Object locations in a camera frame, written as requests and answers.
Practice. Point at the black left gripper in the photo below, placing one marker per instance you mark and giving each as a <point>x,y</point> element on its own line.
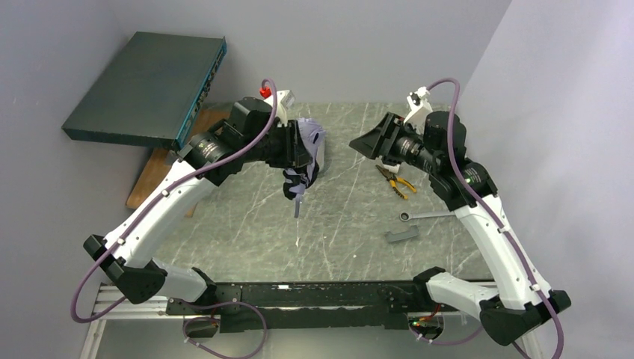
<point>291,146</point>

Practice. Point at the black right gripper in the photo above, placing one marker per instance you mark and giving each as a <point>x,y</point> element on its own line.
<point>384,138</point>

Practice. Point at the lilac umbrella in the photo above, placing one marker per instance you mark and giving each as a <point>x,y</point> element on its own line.
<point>298,180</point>

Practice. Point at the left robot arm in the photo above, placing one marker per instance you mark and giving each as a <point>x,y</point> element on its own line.
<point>256,130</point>

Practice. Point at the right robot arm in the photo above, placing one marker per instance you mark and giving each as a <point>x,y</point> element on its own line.
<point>522,299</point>

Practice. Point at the silver ratchet wrench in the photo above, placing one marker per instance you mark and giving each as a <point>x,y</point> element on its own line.
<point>406,216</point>

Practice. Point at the grey metal stand plate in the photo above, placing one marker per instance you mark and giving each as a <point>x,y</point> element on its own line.
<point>170,158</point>

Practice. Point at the wooden board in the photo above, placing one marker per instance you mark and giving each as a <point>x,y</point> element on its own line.
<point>155,171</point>

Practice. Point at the yellow handled pliers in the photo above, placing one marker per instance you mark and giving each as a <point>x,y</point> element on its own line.
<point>395,181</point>

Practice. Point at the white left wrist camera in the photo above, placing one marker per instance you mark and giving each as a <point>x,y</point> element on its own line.
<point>285,99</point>

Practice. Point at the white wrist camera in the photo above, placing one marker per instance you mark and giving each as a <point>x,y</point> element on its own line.
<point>420,108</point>
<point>285,99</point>

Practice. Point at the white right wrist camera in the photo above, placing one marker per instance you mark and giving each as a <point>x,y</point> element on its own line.
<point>420,108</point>

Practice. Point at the grey plastic bracket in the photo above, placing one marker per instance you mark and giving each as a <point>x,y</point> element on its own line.
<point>411,233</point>

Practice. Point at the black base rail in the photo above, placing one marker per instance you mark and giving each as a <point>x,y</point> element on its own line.
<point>298,305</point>

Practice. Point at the dark network switch box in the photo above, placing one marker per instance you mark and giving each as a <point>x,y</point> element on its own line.
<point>150,94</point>

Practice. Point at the aluminium frame rail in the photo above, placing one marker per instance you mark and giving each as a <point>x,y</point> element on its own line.
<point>154,308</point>

